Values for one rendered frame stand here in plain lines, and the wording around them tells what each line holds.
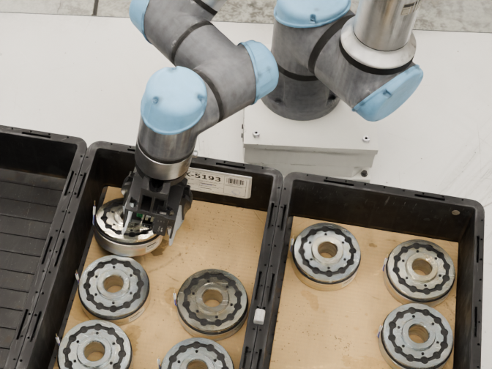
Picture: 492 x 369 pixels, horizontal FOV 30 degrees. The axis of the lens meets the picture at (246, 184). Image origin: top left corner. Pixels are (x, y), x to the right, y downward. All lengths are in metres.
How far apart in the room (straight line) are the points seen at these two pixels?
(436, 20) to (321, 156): 1.41
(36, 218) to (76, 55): 0.47
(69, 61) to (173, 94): 0.75
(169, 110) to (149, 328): 0.40
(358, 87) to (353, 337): 0.37
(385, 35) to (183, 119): 0.39
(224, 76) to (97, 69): 0.69
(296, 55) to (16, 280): 0.56
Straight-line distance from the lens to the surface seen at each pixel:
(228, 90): 1.14
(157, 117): 1.09
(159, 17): 1.22
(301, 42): 1.47
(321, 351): 1.35
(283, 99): 1.58
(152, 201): 1.22
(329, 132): 1.59
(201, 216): 1.45
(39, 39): 1.87
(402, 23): 1.34
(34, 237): 1.45
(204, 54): 1.17
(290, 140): 1.57
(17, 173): 1.52
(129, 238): 1.36
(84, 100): 1.76
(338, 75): 1.43
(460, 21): 2.96
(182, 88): 1.10
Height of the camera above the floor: 2.06
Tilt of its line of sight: 56 degrees down
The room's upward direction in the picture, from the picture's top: 4 degrees clockwise
